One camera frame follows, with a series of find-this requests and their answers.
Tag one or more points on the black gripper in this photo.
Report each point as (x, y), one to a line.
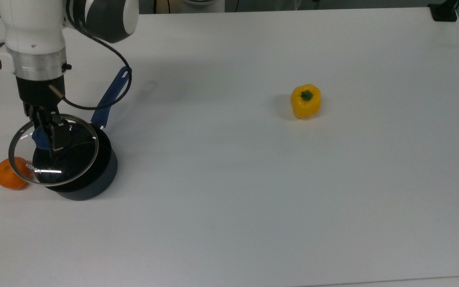
(40, 91)

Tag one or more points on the glass lid with blue knob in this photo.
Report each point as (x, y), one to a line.
(39, 141)

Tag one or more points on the orange mandarin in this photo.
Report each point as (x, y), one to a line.
(8, 177)

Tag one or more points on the dark blue saucepan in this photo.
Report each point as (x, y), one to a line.
(94, 187)

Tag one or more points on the yellow bell pepper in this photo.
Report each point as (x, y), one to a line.
(305, 107)

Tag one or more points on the black clamp base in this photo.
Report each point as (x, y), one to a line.
(444, 14)

